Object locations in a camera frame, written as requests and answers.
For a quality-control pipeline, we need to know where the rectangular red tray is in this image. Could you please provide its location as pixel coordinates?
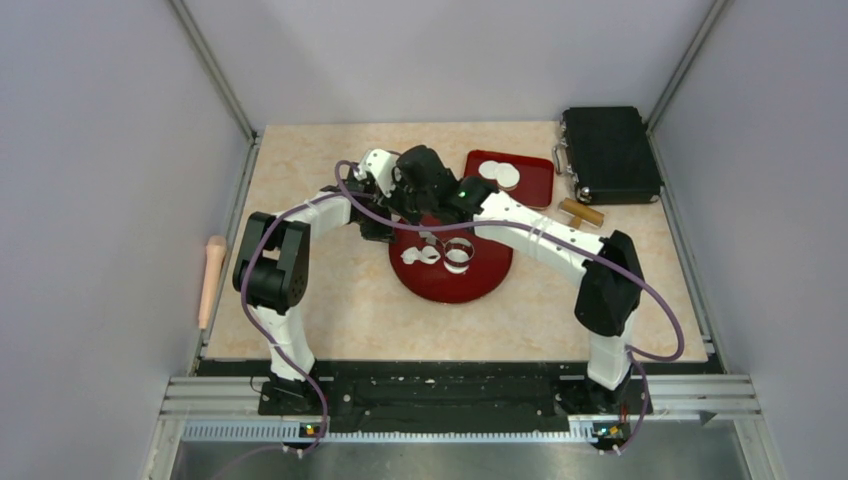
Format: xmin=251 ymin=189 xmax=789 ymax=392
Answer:
xmin=464 ymin=150 xmax=555 ymax=210

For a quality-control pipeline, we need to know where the round red tray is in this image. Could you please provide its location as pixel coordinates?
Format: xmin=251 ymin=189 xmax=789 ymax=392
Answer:
xmin=388 ymin=229 xmax=513 ymax=304

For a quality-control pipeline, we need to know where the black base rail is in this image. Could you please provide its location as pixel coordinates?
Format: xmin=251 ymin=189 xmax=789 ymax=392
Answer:
xmin=192 ymin=357 xmax=723 ymax=435

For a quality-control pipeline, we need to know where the white dough scrap strip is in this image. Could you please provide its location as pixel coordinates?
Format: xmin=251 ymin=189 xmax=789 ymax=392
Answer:
xmin=401 ymin=231 xmax=443 ymax=265

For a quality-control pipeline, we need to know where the wooden roller tool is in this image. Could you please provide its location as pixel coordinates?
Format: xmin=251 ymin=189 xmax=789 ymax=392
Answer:
xmin=559 ymin=198 xmax=605 ymax=229

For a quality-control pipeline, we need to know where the beige wooden rolling pin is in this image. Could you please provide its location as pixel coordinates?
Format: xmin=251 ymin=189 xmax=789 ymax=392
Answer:
xmin=198 ymin=235 xmax=227 ymax=330

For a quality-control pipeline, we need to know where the black case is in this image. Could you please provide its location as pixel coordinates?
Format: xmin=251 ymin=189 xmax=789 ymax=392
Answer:
xmin=559 ymin=106 xmax=664 ymax=205

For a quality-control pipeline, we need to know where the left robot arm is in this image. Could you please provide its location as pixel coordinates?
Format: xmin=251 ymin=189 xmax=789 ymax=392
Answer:
xmin=232 ymin=187 xmax=397 ymax=414

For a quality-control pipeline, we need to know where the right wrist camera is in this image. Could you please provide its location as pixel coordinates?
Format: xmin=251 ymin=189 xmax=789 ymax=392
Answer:
xmin=353 ymin=149 xmax=399 ymax=198

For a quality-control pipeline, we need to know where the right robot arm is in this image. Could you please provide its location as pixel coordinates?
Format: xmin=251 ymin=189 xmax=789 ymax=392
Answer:
xmin=375 ymin=145 xmax=646 ymax=412

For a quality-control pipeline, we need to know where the metal ring cutter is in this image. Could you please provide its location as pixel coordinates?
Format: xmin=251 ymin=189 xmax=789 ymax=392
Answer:
xmin=443 ymin=237 xmax=475 ymax=267

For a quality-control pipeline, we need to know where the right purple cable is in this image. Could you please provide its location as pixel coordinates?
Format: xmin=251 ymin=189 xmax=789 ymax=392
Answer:
xmin=334 ymin=158 xmax=686 ymax=455

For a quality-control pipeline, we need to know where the cut round white wrapper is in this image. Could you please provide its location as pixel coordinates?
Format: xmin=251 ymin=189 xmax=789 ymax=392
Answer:
xmin=444 ymin=259 xmax=469 ymax=275

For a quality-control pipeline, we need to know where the left white wrapper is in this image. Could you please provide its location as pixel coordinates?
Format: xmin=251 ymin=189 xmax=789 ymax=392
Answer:
xmin=478 ymin=160 xmax=500 ymax=180

